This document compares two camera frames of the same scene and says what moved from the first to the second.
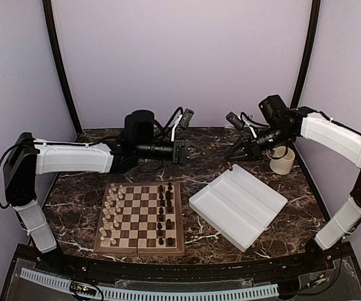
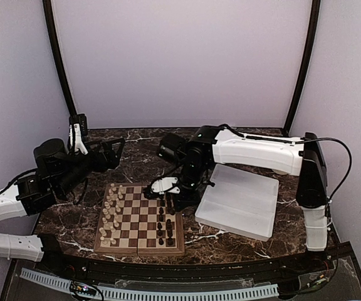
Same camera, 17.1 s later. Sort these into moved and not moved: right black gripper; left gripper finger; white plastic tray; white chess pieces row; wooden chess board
Moved: right black gripper; white plastic tray; left gripper finger
Not moved: wooden chess board; white chess pieces row
